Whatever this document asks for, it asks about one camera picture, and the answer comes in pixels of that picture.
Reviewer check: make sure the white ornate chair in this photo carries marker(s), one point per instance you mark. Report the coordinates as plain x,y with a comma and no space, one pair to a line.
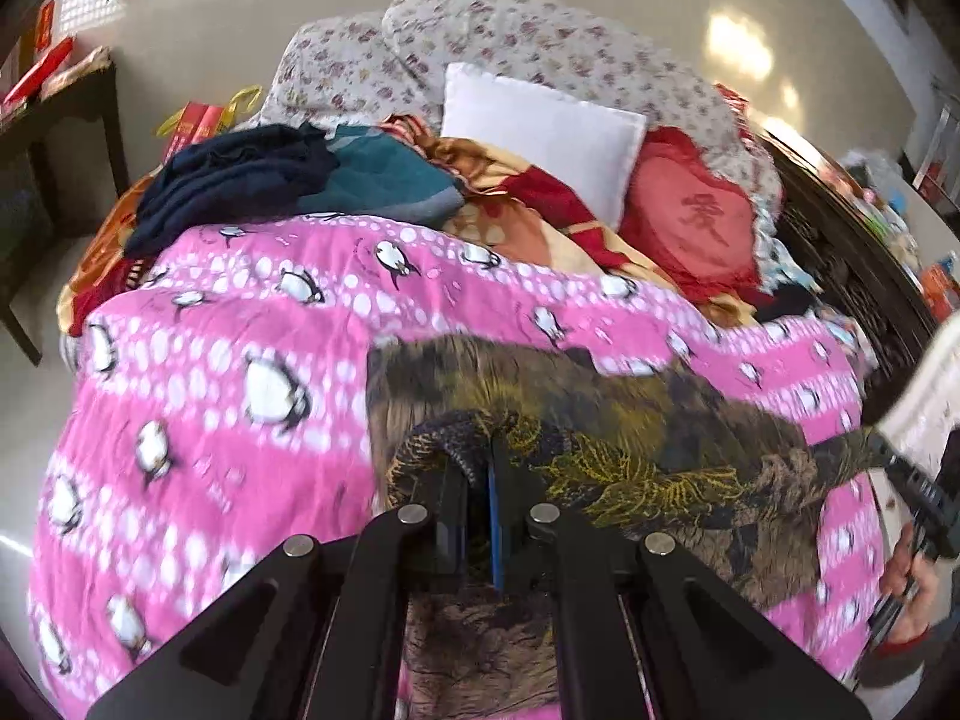
919,424

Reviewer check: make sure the red heart cushion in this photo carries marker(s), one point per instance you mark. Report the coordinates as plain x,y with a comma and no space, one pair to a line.
698,227

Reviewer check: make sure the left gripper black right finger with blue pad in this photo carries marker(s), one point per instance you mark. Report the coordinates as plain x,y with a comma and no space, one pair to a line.
642,629

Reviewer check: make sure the red yellow shopping bag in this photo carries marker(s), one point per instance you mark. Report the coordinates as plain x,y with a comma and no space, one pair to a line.
196,122

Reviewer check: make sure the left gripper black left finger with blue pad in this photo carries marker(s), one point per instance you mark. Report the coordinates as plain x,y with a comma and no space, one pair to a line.
316,630

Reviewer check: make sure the person hand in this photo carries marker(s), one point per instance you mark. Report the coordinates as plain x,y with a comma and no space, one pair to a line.
910,578

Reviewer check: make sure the dark carved wooden headboard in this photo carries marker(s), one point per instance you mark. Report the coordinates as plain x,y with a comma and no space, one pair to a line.
858,275

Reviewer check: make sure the dark floral patterned garment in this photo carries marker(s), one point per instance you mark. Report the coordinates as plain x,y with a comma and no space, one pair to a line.
788,523

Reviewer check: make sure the white square pillow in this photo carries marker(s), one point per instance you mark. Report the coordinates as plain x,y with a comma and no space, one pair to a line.
591,148

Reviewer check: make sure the dark wooden side table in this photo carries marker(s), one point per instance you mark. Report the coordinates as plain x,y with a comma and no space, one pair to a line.
63,161

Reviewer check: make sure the pink penguin blanket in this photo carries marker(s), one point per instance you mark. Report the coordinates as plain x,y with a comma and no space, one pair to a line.
222,407

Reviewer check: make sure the teal folded clothing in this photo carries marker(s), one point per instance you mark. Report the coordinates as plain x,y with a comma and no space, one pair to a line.
379,175

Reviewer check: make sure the red box on table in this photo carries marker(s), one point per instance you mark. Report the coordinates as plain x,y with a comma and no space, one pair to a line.
40,72

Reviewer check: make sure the navy blue folded clothing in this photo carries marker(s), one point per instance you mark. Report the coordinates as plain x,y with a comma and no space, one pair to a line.
254,174

